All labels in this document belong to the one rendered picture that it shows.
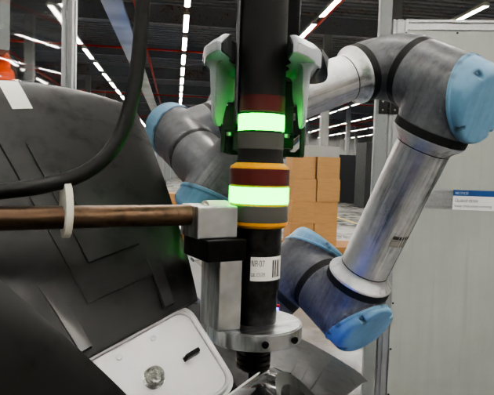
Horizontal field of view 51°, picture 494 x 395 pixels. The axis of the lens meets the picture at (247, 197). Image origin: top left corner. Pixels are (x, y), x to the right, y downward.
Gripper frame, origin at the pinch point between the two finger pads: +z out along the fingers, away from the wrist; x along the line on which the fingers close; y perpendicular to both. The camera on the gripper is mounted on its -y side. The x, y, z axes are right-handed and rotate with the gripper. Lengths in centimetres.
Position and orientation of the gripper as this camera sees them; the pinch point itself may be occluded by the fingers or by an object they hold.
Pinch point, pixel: (259, 40)
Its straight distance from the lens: 36.0
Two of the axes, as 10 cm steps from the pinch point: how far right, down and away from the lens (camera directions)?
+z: -0.9, 0.4, -10.0
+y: -0.4, 10.0, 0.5
